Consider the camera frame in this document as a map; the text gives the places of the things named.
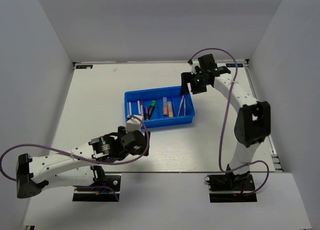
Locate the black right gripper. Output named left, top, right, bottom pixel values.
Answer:
left=179, top=71, right=210, bottom=96

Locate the thin pink highlighter pen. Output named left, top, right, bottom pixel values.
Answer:
left=177, top=95, right=185, bottom=116

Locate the purple black highlighter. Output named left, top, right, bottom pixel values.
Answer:
left=144, top=107, right=150, bottom=120

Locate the orange grey highlighter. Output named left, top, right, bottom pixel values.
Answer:
left=162, top=97, right=168, bottom=116

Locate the yellow orange highlighter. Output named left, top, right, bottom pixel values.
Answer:
left=167, top=101, right=174, bottom=117

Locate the green black highlighter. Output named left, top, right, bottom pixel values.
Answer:
left=148, top=100, right=157, bottom=119

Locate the magenta capped white marker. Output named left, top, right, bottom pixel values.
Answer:
left=140, top=100, right=144, bottom=116

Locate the thin yellow highlighter pen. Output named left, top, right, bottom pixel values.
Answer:
left=183, top=96, right=186, bottom=116

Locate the pink capped white marker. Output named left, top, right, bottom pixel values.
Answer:
left=137, top=100, right=142, bottom=115

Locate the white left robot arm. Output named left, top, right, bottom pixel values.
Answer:
left=16, top=126, right=151, bottom=199

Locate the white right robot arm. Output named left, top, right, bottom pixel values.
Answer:
left=180, top=54, right=271, bottom=190

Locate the blue plastic divided tray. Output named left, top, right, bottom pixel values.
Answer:
left=124, top=86, right=195, bottom=128

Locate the right corner label sticker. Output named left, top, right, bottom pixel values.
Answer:
left=226, top=63, right=244, bottom=68

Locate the corner label sticker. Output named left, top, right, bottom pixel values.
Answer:
left=226, top=63, right=244, bottom=68
left=75, top=65, right=93, bottom=69

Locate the left corner label sticker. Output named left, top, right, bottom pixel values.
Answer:
left=75, top=65, right=93, bottom=69

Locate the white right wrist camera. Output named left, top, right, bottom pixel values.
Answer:
left=187, top=59, right=200, bottom=75

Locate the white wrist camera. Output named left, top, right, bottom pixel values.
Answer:
left=125, top=115, right=144, bottom=132
left=187, top=59, right=200, bottom=75

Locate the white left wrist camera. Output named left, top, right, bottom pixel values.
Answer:
left=125, top=115, right=144, bottom=132

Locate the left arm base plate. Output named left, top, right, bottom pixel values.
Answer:
left=72, top=174, right=122, bottom=203

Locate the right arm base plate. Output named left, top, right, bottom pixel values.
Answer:
left=204, top=174, right=258, bottom=203

